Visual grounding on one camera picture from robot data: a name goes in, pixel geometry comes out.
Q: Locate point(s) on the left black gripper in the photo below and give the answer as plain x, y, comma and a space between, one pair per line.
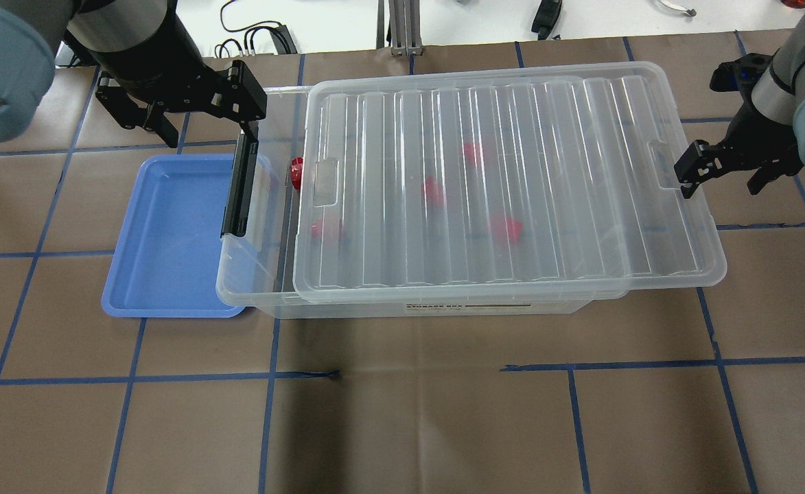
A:
157, 60

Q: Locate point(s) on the red block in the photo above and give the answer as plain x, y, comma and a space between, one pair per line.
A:
296, 172
474, 155
505, 230
432, 192
327, 230

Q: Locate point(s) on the clear plastic box lid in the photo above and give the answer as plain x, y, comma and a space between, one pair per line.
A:
632, 134

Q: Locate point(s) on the blue plastic tray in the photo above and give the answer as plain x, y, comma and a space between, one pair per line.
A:
165, 263

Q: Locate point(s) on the aluminium frame post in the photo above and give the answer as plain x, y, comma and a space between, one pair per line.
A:
399, 27

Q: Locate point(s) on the black handheld device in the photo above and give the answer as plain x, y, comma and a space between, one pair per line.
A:
546, 17

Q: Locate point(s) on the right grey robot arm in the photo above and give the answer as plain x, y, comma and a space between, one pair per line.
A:
774, 84

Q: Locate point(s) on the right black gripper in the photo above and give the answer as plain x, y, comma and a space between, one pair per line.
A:
747, 134

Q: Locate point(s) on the clear plastic storage box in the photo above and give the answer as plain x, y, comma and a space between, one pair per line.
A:
265, 233

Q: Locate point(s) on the black power adapter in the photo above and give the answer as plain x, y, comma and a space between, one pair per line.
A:
283, 40

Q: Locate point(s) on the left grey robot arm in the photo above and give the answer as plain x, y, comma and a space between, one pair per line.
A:
31, 33

